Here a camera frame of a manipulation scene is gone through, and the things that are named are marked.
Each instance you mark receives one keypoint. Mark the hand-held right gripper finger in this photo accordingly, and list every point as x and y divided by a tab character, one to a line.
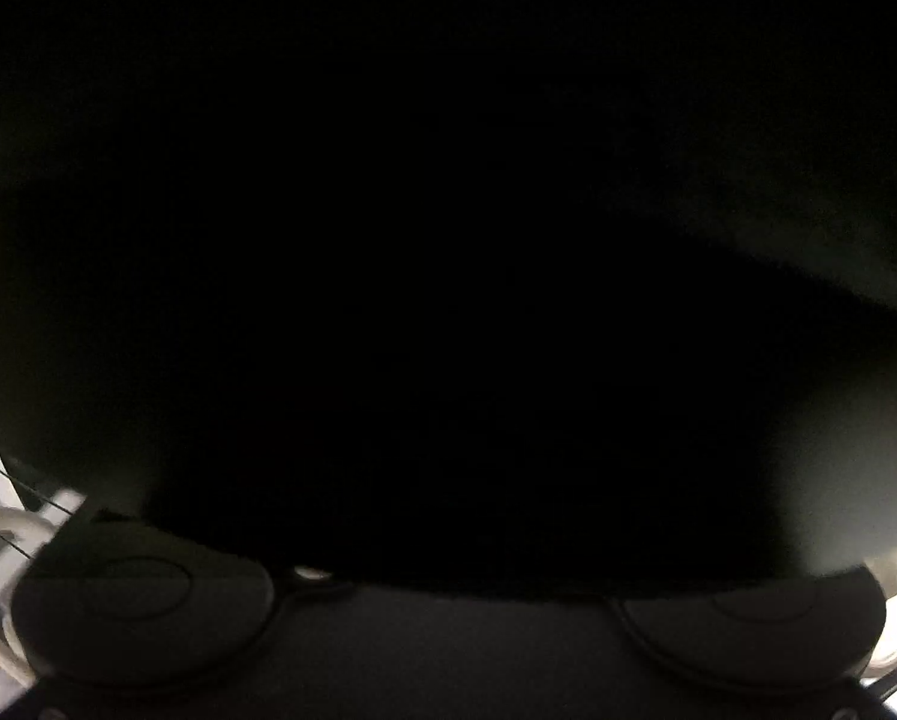
312	574

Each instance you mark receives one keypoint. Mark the black slipper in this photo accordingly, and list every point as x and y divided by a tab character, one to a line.
448	277

